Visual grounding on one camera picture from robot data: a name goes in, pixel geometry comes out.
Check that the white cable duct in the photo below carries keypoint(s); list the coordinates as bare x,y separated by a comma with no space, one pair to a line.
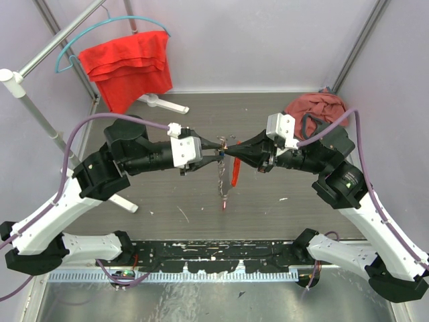
160,277

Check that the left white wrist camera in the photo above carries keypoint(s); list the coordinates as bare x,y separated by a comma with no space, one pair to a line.
186,148

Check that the white clothes rack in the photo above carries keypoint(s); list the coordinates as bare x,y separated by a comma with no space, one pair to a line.
45,104

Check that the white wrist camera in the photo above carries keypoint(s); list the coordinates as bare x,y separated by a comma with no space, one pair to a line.
186,148
280,129

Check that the red cloth on hanger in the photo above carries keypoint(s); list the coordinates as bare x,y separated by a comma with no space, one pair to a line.
126,68

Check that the metal key organizer red handle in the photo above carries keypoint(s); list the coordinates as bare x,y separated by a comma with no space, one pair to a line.
225,168

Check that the teal clothes hanger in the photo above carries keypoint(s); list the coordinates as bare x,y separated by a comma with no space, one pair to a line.
96,34

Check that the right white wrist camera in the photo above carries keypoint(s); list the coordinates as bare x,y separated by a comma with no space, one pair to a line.
280,129

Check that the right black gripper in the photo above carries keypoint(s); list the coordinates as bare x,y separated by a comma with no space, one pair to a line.
258,150

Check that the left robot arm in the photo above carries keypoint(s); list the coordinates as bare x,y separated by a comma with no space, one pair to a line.
133,146

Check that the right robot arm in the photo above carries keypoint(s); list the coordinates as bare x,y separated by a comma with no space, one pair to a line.
395,267

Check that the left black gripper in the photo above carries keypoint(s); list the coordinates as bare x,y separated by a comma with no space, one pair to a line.
206,159

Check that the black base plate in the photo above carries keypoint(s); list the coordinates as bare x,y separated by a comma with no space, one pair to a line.
216,256

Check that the pink shirt grey trim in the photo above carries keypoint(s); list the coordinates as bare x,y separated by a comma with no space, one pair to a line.
313,109

